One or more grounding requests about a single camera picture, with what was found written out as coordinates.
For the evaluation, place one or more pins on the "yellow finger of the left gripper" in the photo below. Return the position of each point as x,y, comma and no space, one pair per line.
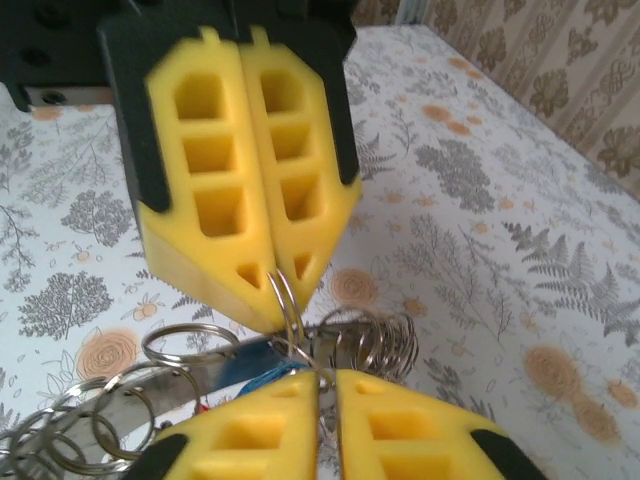
325,165
165,240

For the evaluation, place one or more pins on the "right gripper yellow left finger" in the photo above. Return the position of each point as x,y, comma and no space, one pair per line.
295,400

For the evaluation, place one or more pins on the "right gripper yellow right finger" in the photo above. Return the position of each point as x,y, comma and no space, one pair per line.
355,400

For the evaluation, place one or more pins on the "brass key with blue tag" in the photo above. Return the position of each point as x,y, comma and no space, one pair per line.
260,370

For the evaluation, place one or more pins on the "aluminium frame post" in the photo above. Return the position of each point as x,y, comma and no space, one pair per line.
414,11

